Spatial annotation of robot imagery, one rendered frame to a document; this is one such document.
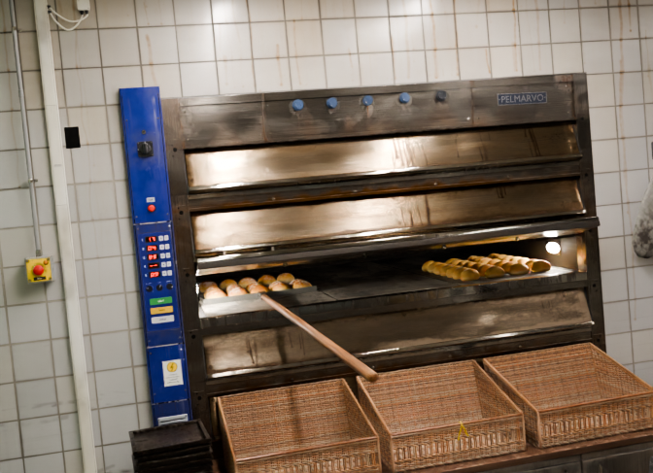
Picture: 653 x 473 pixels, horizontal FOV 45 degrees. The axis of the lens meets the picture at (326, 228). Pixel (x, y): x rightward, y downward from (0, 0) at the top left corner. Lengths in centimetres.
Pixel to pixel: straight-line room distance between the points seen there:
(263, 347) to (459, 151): 122
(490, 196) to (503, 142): 25
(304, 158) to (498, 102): 93
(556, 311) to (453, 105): 107
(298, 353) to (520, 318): 104
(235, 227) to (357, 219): 53
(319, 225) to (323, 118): 46
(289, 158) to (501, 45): 110
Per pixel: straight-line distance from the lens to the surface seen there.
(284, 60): 340
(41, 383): 340
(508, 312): 371
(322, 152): 340
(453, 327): 360
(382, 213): 345
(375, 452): 307
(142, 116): 328
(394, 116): 350
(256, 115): 336
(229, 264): 317
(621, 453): 346
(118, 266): 331
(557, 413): 331
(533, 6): 382
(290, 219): 336
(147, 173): 327
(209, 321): 334
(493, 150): 363
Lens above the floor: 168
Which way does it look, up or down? 3 degrees down
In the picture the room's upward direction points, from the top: 5 degrees counter-clockwise
